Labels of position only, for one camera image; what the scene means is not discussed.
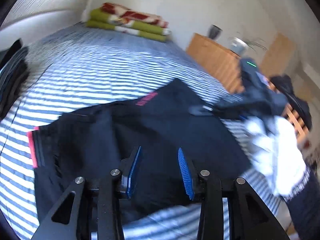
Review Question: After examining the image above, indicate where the black clothing on rail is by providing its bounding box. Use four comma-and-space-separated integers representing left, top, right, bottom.
270, 75, 312, 130

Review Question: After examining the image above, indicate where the right forearm dark sleeve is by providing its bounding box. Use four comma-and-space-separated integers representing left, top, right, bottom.
283, 167, 319, 239

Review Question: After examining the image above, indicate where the wooden slatted bed rail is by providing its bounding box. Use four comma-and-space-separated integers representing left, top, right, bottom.
186, 33, 309, 143

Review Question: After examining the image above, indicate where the dark ceramic vase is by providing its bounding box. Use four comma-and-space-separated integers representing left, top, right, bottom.
207, 24, 222, 40

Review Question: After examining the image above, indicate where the potted spider plant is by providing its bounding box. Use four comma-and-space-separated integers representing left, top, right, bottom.
228, 36, 268, 56

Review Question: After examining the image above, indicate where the wooden door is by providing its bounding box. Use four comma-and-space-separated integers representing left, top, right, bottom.
260, 33, 297, 77

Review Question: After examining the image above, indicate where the folded green red blanket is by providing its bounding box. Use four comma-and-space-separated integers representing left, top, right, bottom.
86, 2, 171, 42

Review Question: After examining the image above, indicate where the right hand white glove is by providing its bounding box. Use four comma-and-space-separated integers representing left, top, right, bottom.
245, 116, 310, 199

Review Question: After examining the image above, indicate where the black pants pink trim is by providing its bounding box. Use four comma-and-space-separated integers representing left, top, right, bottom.
29, 79, 250, 223

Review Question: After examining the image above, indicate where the stack of folded dark clothes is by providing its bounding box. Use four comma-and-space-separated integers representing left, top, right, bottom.
0, 39, 29, 120

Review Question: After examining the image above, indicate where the blue white striped quilt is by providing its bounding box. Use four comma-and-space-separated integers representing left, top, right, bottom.
1, 24, 281, 239

